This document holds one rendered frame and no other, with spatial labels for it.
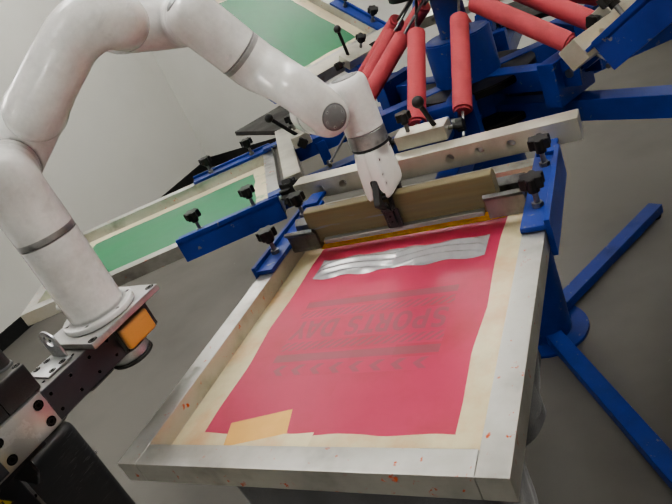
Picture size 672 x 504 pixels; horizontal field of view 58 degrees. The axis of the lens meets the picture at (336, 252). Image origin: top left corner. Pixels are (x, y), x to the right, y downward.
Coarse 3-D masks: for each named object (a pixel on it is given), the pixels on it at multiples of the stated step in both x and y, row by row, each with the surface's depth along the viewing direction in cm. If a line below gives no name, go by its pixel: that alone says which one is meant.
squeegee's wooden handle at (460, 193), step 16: (464, 176) 111; (480, 176) 109; (400, 192) 117; (416, 192) 115; (432, 192) 114; (448, 192) 113; (464, 192) 112; (480, 192) 110; (496, 192) 110; (320, 208) 126; (336, 208) 124; (352, 208) 122; (368, 208) 121; (400, 208) 118; (416, 208) 117; (432, 208) 116; (448, 208) 115; (464, 208) 113; (320, 224) 127; (336, 224) 126; (352, 224) 124; (368, 224) 123; (384, 224) 122; (320, 240) 130
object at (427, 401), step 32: (480, 224) 116; (480, 256) 106; (384, 288) 109; (480, 288) 97; (448, 320) 94; (480, 320) 90; (448, 352) 87; (352, 384) 89; (384, 384) 86; (416, 384) 84; (448, 384) 81; (352, 416) 83; (384, 416) 81; (416, 416) 79; (448, 416) 76
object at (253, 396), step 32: (320, 256) 131; (320, 288) 119; (352, 288) 114; (288, 320) 113; (256, 384) 99; (288, 384) 96; (320, 384) 92; (224, 416) 95; (256, 416) 92; (320, 416) 86
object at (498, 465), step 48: (528, 240) 97; (528, 288) 87; (240, 336) 112; (528, 336) 78; (192, 384) 100; (528, 384) 73; (144, 432) 94; (144, 480) 89; (192, 480) 84; (240, 480) 80; (288, 480) 76; (336, 480) 72; (384, 480) 69; (432, 480) 66; (480, 480) 63
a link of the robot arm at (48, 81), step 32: (64, 0) 85; (96, 0) 84; (128, 0) 86; (64, 32) 85; (96, 32) 86; (128, 32) 87; (32, 64) 86; (64, 64) 87; (32, 96) 86; (64, 96) 89; (0, 128) 96; (32, 128) 88; (64, 128) 93
